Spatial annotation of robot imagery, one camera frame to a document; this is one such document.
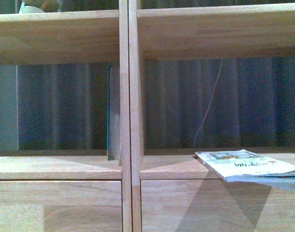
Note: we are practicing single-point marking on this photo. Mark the white illustrated paperback book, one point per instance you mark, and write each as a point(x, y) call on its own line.
point(247, 166)

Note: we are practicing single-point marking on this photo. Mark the right wooden shelf unit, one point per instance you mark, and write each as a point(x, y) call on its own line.
point(171, 190)

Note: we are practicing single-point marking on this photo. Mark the wooden shelf unit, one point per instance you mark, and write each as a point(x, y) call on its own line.
point(171, 190)
point(67, 190)

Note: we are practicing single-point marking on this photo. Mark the left wooden shelf unit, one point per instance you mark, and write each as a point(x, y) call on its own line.
point(67, 190)

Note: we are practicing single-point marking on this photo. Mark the pale green object on shelf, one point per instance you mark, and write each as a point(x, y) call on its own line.
point(39, 6)

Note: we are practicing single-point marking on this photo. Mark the upright green-spined book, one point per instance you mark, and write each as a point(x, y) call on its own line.
point(113, 144)

